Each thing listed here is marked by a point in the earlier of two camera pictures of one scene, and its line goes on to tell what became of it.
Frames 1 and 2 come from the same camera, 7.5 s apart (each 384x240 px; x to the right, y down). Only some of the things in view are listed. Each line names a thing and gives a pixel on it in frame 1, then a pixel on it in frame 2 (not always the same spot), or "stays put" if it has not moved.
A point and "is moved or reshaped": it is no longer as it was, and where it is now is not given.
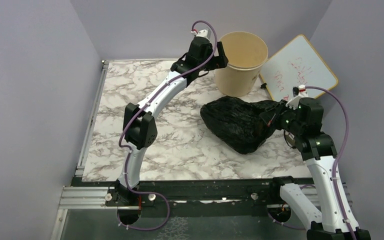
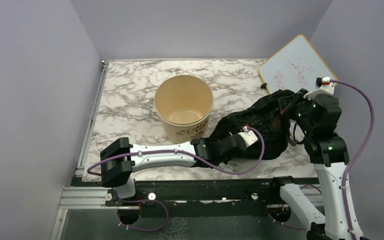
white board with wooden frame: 296,67 stays put
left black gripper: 221,59 to 226,160
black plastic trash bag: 237,123 is moved or reshaped
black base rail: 151,193 stays put
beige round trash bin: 246,53 to 184,103
